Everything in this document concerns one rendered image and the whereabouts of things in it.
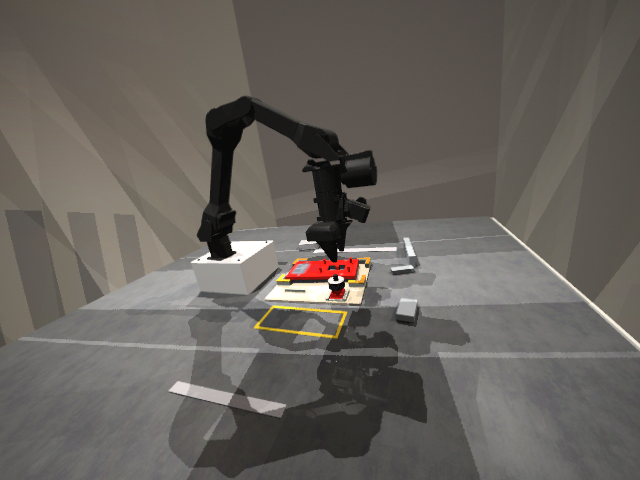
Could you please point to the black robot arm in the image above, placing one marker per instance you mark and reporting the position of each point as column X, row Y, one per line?
column 224, row 127

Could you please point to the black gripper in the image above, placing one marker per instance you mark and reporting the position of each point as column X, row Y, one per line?
column 331, row 233

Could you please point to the black tyre with grey rim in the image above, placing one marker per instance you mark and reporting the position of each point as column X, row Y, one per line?
column 336, row 285

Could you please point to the white rectangular bar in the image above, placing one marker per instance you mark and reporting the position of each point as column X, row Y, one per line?
column 409, row 252

